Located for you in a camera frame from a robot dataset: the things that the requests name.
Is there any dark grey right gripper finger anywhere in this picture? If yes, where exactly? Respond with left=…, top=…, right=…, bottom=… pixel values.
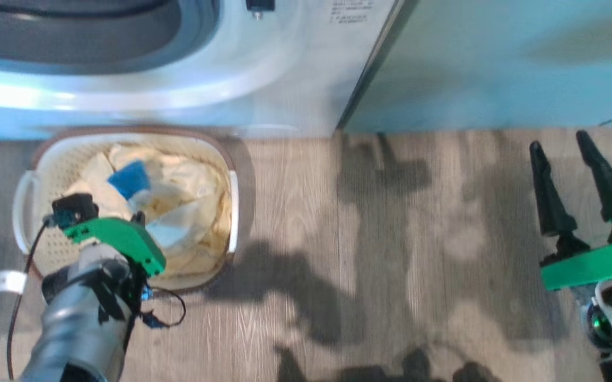
left=574, top=129, right=612, bottom=242
left=529, top=140, right=591, bottom=259

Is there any black cable with white tag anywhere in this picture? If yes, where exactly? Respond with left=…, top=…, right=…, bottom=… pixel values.
left=0, top=219, right=55, bottom=380

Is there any cream perforated laundry basket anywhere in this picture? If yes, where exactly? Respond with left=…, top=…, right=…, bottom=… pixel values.
left=12, top=126, right=241, bottom=293

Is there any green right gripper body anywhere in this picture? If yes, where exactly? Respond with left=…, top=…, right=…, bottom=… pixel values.
left=540, top=196, right=612, bottom=351

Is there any white washing machine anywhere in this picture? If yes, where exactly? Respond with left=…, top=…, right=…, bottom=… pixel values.
left=0, top=0, right=407, bottom=141

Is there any thin black cable loop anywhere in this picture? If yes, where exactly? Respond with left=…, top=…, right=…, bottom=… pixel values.
left=141, top=288, right=188, bottom=330

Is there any pale yellow garment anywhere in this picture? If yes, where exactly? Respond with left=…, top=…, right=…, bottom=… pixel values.
left=107, top=144, right=232, bottom=276

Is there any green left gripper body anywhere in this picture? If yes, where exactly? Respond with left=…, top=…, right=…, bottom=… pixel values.
left=64, top=216, right=167, bottom=277

